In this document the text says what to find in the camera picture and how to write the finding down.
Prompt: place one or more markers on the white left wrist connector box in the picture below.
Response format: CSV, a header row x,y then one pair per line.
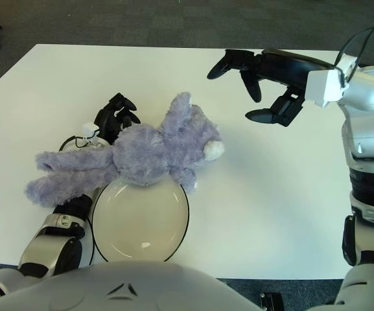
x,y
89,128

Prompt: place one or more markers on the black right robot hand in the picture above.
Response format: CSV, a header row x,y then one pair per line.
x,y
284,69

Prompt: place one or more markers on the white right wrist connector box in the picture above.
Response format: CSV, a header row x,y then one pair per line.
x,y
322,85

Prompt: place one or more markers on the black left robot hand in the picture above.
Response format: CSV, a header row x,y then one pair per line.
x,y
107,121

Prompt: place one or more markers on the purple plush bunny doll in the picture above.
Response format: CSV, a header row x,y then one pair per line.
x,y
147,155

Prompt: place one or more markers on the black bracket under table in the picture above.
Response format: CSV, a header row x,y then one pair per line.
x,y
271,301

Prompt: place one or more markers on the white plate with black rim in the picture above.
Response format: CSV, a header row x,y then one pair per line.
x,y
141,220

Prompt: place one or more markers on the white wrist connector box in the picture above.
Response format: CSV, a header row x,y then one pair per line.
x,y
322,85
89,128

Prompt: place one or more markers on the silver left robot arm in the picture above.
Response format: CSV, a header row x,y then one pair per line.
x,y
50,246

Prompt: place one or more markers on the grey robot torso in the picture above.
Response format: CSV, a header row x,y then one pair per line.
x,y
125,291

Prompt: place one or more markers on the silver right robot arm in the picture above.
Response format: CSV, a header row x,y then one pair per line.
x,y
368,145

